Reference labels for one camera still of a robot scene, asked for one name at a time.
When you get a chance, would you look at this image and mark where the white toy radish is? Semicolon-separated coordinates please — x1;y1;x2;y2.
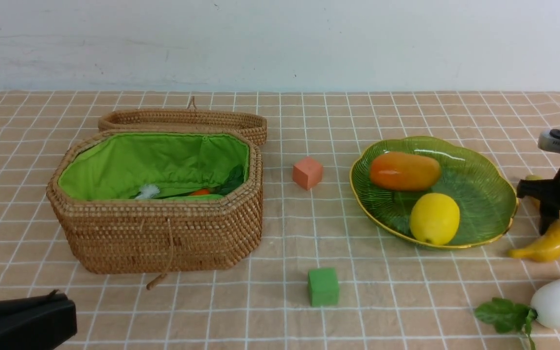
473;279;560;350

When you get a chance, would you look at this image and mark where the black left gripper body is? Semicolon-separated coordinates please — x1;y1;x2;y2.
0;290;77;350

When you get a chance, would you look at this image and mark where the yellow toy banana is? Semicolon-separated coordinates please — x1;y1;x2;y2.
508;174;560;263

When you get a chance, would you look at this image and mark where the orange toy carrot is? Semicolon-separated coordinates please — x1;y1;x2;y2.
190;164;245;196

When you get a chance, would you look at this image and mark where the green foam cube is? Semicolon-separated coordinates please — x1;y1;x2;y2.
308;267;340;307

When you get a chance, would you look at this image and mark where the woven wicker basket green lining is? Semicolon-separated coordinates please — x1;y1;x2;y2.
46;129;263;274

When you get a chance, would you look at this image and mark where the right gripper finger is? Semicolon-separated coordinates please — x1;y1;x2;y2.
539;207;560;235

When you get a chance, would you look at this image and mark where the woven wicker basket lid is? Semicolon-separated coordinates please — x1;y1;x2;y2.
97;97;267;146

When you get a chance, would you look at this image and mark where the green toy bitter gourd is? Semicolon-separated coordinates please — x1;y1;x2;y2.
157;193;224;201

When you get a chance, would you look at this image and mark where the green glass leaf plate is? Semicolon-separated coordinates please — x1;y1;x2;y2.
349;136;519;250

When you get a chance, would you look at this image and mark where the yellow toy lemon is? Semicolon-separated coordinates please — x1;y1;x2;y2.
409;192;460;246

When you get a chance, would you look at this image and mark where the orange foam cube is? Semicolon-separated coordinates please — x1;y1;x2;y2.
293;157;324;191

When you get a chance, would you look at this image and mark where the orange toy mango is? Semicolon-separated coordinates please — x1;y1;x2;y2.
369;152;442;192

